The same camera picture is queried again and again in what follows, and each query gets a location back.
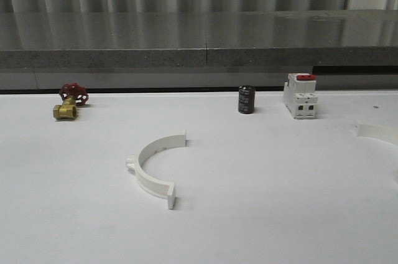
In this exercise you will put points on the black cylindrical capacitor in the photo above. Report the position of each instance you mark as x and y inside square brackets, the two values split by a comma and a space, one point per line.
[246, 99]

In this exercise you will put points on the brass valve red handwheel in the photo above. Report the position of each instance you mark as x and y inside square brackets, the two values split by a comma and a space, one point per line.
[73, 95]

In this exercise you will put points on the white half-ring pipe clamp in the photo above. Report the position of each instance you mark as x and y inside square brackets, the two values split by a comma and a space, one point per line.
[383, 133]

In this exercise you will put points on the white circuit breaker red switch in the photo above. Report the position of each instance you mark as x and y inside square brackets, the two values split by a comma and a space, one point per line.
[299, 95]

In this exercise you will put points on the grey stone counter ledge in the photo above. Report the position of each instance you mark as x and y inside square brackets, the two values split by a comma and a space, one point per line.
[260, 41]

